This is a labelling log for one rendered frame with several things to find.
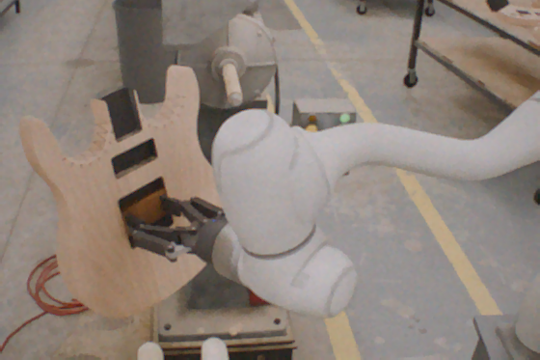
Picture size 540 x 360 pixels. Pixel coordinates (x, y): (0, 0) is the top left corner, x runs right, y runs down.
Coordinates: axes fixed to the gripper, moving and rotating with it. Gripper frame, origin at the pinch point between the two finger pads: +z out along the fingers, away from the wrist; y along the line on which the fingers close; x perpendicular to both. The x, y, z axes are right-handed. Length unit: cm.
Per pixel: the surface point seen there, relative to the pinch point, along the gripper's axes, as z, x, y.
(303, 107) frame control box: 20, -8, 67
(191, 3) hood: 10.2, 29.8, 26.6
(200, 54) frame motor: 33, 12, 46
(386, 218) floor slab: 72, -121, 183
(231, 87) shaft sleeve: 15.6, 7.7, 38.4
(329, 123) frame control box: 14, -13, 69
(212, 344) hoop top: -31.3, -2.5, -15.0
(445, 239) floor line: 39, -128, 188
